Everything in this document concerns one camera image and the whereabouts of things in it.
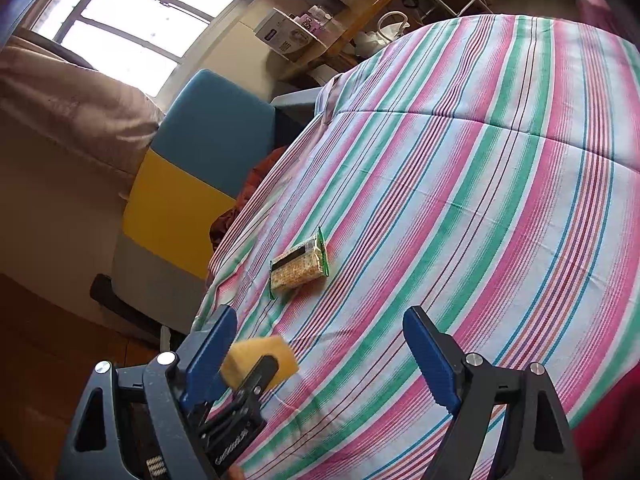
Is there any yellow sponge cake slice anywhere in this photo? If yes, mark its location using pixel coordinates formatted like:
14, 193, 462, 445
220, 335, 298, 391

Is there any green white cracker packet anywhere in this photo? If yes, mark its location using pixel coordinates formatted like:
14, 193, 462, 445
268, 228, 330, 299

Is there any dark red cloth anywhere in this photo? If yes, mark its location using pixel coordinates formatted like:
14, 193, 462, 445
209, 145, 288, 252

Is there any pink green striped bedsheet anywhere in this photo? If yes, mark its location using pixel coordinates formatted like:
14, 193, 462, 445
194, 15, 639, 479

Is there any grey yellow blue headboard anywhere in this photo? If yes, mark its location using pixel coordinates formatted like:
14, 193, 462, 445
111, 70, 276, 333

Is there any pink curtain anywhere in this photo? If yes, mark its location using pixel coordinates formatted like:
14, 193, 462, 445
0, 34, 166, 176

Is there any wooden desk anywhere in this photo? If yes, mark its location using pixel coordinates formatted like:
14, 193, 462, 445
280, 0, 392, 81

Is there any white product box on desk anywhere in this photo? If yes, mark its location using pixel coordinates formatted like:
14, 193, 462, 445
254, 8, 317, 62

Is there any window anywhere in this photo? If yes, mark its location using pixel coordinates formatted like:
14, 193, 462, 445
29, 0, 252, 98

